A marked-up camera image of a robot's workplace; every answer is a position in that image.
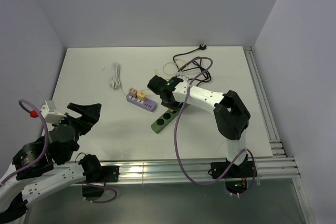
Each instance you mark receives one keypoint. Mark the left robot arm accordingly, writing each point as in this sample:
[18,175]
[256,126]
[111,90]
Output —
[19,187]

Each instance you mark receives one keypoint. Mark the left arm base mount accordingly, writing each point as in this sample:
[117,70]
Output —
[95,186]

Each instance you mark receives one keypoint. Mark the pink plug adapter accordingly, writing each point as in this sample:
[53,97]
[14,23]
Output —
[133,92]

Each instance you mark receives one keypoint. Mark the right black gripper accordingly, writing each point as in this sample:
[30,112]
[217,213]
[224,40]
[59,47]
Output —
[173,107]

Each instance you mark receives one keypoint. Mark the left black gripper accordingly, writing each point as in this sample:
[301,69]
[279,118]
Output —
[91,114]

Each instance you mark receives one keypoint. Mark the aluminium right rail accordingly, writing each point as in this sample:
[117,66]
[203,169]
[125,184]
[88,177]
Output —
[273,135]

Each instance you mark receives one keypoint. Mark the purple power strip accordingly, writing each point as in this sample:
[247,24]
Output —
[148,104]

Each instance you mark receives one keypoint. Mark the green power strip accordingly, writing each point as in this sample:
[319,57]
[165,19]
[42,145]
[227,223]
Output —
[164,120]

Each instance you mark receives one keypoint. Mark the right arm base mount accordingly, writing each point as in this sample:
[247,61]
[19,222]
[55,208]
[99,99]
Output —
[236,177]

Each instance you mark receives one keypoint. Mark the orange charger plug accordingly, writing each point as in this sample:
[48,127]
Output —
[141,95]

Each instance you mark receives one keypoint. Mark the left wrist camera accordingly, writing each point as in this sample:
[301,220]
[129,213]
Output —
[50,113]

